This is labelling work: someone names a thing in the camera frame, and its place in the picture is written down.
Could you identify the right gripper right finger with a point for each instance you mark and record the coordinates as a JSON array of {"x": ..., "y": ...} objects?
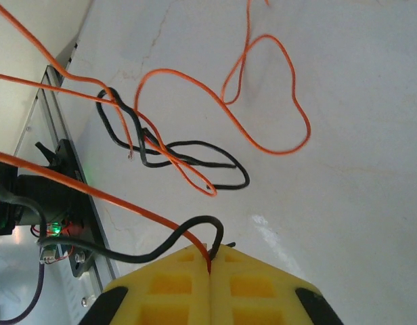
[{"x": 256, "y": 298}]

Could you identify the long aluminium base rail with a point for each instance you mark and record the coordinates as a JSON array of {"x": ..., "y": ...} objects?
[{"x": 42, "y": 115}]

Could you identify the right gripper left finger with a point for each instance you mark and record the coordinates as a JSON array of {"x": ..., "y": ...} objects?
[{"x": 168, "y": 298}]

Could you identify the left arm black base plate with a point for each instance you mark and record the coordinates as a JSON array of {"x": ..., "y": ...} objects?
[{"x": 64, "y": 159}]

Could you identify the controller board with green LED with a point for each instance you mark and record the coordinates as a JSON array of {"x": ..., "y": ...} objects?
[{"x": 49, "y": 252}]

